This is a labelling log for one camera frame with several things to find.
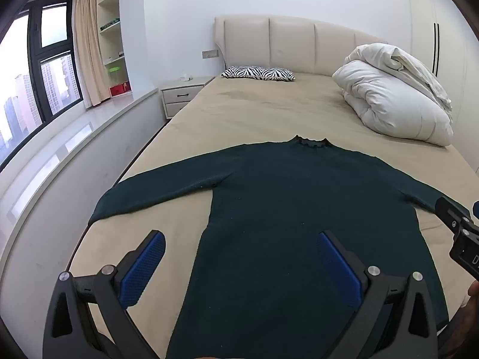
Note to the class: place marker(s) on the dark green sweater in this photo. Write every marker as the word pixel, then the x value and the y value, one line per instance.
pixel 280 194

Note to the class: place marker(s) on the zebra print pillow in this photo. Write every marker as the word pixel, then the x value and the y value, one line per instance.
pixel 258 73

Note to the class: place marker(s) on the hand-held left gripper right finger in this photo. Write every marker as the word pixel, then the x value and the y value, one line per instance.
pixel 336 265

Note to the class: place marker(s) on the white folded duvet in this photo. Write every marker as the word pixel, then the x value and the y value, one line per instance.
pixel 389 97

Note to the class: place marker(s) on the white window sill bench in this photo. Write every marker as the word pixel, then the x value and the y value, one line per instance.
pixel 75 134

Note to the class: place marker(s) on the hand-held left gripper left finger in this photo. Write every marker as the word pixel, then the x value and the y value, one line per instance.
pixel 144 269

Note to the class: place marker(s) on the person's right hand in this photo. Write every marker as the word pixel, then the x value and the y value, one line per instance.
pixel 474 293

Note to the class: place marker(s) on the wall switch panel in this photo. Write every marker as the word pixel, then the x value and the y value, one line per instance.
pixel 210 54

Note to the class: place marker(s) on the bed with beige sheet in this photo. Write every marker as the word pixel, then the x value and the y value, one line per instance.
pixel 262 112

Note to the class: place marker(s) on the white wall shelf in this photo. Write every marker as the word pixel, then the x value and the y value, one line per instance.
pixel 110 41

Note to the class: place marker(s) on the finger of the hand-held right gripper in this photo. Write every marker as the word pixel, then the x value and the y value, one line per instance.
pixel 452 213

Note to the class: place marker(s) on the white wardrobe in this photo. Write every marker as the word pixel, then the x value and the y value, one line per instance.
pixel 449 45

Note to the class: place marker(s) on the red box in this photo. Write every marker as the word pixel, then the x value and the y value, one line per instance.
pixel 119 89

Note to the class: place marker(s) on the white nightstand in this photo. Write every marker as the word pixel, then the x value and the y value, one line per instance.
pixel 183 95

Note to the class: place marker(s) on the green patterned box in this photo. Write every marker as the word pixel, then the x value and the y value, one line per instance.
pixel 110 24

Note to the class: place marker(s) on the green plastic item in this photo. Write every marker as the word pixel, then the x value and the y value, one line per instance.
pixel 115 69

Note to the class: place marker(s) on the black framed window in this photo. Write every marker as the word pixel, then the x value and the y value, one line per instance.
pixel 33 45

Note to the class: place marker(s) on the beige curtain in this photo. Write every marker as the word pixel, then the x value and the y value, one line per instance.
pixel 88 45

